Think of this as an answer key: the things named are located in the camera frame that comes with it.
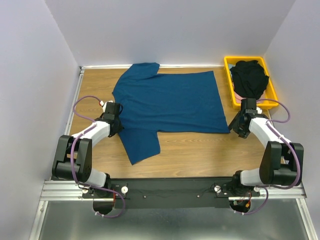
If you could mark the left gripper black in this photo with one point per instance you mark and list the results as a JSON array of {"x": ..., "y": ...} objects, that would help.
[{"x": 119, "y": 128}]

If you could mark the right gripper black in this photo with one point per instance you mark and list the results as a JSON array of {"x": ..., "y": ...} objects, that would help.
[{"x": 243, "y": 134}]

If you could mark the blue t shirt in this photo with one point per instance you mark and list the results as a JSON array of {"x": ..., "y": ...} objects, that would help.
[{"x": 156, "y": 102}]

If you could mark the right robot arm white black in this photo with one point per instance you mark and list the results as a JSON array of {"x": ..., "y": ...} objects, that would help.
[{"x": 282, "y": 162}]

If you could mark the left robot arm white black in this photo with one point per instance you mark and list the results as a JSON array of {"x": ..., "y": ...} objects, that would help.
[{"x": 73, "y": 158}]

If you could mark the yellow plastic bin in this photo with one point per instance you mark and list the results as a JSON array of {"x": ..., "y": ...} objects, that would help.
[{"x": 270, "y": 93}]

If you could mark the pink t shirt in bin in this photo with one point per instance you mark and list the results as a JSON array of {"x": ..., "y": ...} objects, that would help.
[{"x": 238, "y": 98}]

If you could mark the black t shirt in bin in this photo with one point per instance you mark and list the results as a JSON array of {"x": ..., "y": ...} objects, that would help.
[{"x": 249, "y": 79}]

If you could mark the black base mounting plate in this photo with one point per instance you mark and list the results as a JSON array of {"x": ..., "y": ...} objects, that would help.
[{"x": 171, "y": 193}]

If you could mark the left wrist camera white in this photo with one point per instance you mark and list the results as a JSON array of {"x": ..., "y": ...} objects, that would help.
[{"x": 110, "y": 107}]

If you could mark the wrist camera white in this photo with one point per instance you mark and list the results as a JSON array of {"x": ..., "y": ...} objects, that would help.
[
  {"x": 110, "y": 107},
  {"x": 249, "y": 106}
]

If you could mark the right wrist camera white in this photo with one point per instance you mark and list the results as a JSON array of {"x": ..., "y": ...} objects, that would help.
[{"x": 249, "y": 106}]

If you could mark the aluminium frame rail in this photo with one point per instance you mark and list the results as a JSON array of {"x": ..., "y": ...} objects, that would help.
[{"x": 64, "y": 214}]

